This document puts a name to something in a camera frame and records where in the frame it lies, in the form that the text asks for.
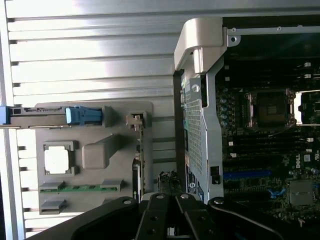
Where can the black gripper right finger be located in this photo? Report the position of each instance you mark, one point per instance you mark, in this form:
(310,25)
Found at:
(197,220)

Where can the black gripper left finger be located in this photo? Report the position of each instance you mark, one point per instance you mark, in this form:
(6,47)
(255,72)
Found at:
(152,220)

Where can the grey printed parts rack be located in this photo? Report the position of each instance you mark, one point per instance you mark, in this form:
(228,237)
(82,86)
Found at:
(120,155)

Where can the green RAM stick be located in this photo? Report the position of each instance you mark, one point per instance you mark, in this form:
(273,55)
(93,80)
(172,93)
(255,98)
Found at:
(82,188)

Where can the green motherboard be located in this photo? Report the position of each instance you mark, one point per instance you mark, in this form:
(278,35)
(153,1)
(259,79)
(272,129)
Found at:
(252,162)

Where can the black expansion slot blue latch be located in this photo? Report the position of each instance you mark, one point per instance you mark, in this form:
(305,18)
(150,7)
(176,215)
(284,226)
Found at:
(276,193)

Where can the black and silver PC case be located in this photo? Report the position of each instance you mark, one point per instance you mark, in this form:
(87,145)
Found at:
(212,120)

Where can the silver chipset heatsink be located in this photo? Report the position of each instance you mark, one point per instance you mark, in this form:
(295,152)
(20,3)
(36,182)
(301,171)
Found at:
(301,192)

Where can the silver CPU chip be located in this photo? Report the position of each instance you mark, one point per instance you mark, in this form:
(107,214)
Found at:
(56,160)

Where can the CPU socket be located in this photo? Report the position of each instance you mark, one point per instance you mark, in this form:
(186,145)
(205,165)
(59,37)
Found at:
(270,107)

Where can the metal socket cover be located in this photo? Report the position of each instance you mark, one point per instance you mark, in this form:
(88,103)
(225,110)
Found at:
(298,107)

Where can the hard disk with blue carrier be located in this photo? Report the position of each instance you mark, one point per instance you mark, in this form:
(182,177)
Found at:
(37,117)

